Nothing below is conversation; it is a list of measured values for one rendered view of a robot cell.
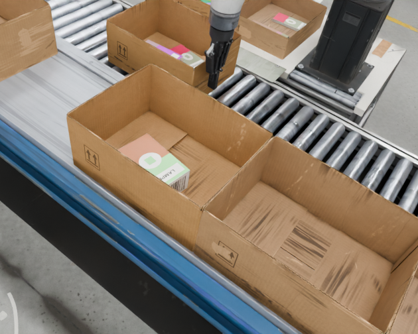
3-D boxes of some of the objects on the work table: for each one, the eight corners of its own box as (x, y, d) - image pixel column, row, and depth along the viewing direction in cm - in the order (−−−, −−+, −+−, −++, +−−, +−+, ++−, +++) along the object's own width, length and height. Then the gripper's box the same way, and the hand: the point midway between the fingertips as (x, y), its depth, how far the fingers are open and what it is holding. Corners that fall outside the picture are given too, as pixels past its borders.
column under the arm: (319, 43, 188) (347, -31, 164) (373, 67, 181) (411, -6, 156) (294, 68, 172) (320, -10, 148) (352, 97, 165) (391, 19, 140)
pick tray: (321, 27, 198) (328, 6, 191) (282, 60, 175) (288, 39, 168) (269, 3, 207) (275, -17, 199) (226, 32, 184) (230, 10, 176)
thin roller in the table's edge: (355, 105, 164) (357, 101, 163) (292, 75, 172) (293, 71, 171) (356, 103, 166) (358, 99, 164) (294, 73, 174) (295, 69, 172)
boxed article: (278, 15, 199) (278, 12, 198) (309, 28, 195) (310, 24, 194) (271, 21, 194) (272, 18, 193) (303, 34, 190) (304, 31, 189)
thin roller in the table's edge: (352, 109, 163) (354, 105, 161) (288, 77, 171) (290, 73, 169) (354, 106, 164) (356, 102, 163) (291, 75, 172) (292, 71, 171)
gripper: (220, 37, 122) (209, 101, 140) (244, 22, 130) (231, 83, 148) (200, 26, 125) (192, 90, 143) (225, 12, 132) (213, 74, 150)
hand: (213, 79), depth 143 cm, fingers closed
